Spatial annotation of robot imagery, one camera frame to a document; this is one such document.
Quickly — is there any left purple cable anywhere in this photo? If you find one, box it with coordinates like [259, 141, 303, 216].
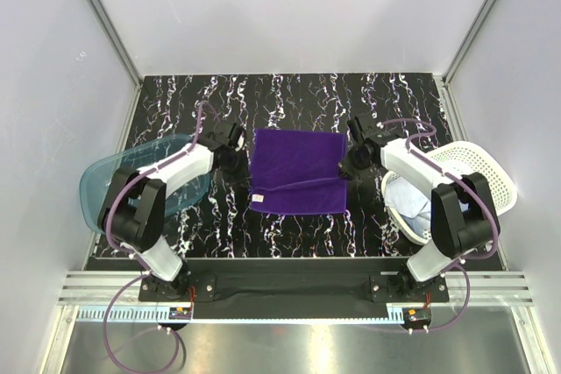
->
[102, 101, 223, 369]

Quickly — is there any left orange connector box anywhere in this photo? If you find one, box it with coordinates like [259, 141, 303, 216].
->
[168, 306, 193, 321]

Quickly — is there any purple towel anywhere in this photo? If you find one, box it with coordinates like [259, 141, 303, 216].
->
[250, 129, 347, 215]

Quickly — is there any orange connector box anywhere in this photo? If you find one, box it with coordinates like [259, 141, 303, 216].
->
[404, 307, 432, 324]
[168, 306, 193, 321]

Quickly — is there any white perforated laundry basket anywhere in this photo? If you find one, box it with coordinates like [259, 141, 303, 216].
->
[381, 141, 517, 245]

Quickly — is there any blue transparent plastic bin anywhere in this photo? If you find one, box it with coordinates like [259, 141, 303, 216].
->
[79, 134, 210, 235]

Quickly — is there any right orange connector box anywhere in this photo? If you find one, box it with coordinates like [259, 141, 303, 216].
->
[404, 307, 432, 324]

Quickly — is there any light blue towel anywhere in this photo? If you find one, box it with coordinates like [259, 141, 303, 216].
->
[384, 177, 431, 239]

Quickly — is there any white slotted cable duct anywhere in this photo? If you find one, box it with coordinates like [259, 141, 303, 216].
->
[77, 304, 404, 326]

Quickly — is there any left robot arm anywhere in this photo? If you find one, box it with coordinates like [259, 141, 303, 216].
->
[97, 122, 249, 300]

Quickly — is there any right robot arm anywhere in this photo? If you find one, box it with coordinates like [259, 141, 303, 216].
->
[338, 114, 501, 301]

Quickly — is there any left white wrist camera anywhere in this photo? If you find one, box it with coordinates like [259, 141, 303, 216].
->
[230, 123, 246, 152]

